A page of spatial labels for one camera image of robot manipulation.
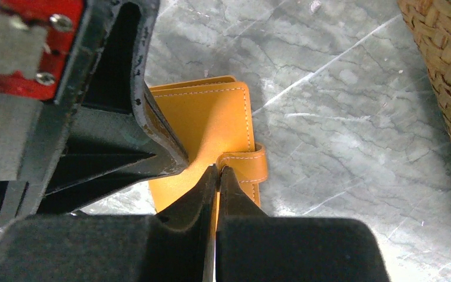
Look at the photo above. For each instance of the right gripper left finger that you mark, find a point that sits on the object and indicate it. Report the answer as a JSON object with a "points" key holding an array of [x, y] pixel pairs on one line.
{"points": [[173, 245]]}

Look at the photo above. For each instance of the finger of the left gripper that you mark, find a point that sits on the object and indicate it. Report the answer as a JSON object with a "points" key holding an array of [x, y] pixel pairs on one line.
{"points": [[117, 135]]}

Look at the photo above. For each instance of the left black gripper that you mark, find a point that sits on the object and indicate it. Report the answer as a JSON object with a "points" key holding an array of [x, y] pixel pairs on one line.
{"points": [[48, 51]]}

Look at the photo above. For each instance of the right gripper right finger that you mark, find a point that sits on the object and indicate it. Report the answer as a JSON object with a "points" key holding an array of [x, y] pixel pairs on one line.
{"points": [[253, 246]]}

